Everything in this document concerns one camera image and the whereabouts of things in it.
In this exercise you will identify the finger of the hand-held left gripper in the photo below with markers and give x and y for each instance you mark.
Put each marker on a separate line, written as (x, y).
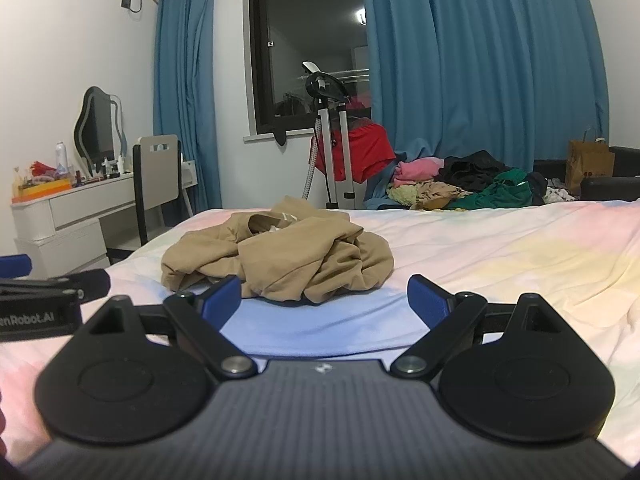
(15, 265)
(92, 284)

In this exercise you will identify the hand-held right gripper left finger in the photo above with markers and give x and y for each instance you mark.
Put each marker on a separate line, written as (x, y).
(222, 296)

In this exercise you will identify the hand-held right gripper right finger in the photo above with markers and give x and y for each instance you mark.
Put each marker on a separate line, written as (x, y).
(425, 301)

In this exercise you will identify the tan garment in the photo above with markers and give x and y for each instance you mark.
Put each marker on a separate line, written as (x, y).
(300, 260)

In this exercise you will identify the white dressing table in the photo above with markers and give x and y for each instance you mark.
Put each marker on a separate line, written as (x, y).
(75, 210)

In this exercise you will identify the orange box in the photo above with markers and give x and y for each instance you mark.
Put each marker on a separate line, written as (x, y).
(45, 190)

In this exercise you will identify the pastel tie-dye bed sheet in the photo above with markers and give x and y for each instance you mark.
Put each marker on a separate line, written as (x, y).
(500, 260)

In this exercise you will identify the light brown cloth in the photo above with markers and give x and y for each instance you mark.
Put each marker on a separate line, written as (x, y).
(440, 193)

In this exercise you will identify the yellow green cloth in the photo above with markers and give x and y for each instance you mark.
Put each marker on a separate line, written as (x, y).
(400, 193)

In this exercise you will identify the white spray can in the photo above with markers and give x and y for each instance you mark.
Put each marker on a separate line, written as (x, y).
(61, 157)

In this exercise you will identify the small white bottle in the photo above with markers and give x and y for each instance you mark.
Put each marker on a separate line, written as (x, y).
(121, 164)

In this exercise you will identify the pink cloth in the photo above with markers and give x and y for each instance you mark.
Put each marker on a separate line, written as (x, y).
(415, 170)

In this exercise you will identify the black cloth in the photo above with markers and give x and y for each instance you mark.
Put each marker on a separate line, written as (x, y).
(475, 167)

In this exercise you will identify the dark navy cloth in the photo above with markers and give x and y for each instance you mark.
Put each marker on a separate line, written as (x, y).
(536, 185)

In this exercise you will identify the red cloth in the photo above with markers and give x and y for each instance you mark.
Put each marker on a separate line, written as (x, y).
(365, 150)

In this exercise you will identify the white patterned cloth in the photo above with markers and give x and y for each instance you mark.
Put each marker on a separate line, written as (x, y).
(557, 194)

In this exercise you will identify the garment steamer stand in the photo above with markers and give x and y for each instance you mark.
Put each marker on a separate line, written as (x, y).
(322, 130)

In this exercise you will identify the brown paper bag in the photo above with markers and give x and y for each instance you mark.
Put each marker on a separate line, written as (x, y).
(590, 165)

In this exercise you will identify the narrow blue curtain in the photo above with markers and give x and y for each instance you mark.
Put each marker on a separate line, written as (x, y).
(185, 85)

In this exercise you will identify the black sofa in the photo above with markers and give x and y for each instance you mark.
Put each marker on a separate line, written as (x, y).
(610, 187)

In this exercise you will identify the wide blue curtain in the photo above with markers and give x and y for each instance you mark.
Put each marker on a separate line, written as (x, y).
(475, 60)

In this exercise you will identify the dark window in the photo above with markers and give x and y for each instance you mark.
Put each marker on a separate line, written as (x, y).
(310, 35)

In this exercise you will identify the beige chair with black frame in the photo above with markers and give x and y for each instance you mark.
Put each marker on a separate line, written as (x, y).
(157, 175)

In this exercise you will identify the wavy frame mirror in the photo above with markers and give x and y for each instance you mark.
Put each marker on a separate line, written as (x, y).
(97, 125)

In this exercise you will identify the black wall socket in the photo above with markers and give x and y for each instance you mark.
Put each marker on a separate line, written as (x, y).
(125, 2)

